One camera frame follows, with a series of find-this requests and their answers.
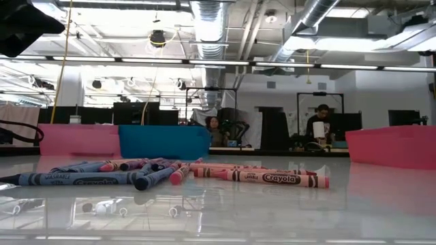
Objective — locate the small pink plastic tray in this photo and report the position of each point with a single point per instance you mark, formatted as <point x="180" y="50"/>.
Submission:
<point x="391" y="146"/>

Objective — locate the long ceiling light strip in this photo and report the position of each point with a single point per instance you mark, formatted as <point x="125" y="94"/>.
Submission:
<point x="150" y="60"/>
<point x="351" y="66"/>

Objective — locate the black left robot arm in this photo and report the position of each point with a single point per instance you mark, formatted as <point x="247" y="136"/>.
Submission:
<point x="24" y="24"/>

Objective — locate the black partition wall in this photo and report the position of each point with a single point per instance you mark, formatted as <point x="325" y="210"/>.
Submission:
<point x="136" y="114"/>

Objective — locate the large pink plastic tray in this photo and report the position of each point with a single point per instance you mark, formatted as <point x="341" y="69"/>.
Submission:
<point x="78" y="141"/>

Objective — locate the white bucket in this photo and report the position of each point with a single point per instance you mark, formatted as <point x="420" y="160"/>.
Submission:
<point x="75" y="119"/>

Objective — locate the blue plastic tray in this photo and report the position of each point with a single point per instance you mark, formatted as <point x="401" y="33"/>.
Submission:
<point x="163" y="143"/>

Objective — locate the round ceiling lamp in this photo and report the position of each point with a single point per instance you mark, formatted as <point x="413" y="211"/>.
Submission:
<point x="270" y="16"/>

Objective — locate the white paper roll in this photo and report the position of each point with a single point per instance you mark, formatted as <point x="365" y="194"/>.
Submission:
<point x="318" y="130"/>

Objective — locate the beige curtain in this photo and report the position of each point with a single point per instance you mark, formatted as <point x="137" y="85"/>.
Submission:
<point x="20" y="115"/>

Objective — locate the black cabinet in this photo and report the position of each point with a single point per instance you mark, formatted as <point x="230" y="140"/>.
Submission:
<point x="274" y="129"/>

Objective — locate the black ceiling dome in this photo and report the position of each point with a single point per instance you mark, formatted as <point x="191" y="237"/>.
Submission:
<point x="157" y="38"/>

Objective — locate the purple crayon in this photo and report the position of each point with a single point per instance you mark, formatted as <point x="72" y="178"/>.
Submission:
<point x="165" y="165"/>
<point x="134" y="164"/>

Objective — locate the person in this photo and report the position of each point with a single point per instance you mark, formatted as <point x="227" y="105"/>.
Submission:
<point x="214" y="127"/>
<point x="322" y="114"/>

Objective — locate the black monitor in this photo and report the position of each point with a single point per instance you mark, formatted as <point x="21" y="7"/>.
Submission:
<point x="347" y="126"/>
<point x="403" y="117"/>

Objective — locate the pink crayon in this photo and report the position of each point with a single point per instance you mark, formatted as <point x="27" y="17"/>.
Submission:
<point x="279" y="179"/>

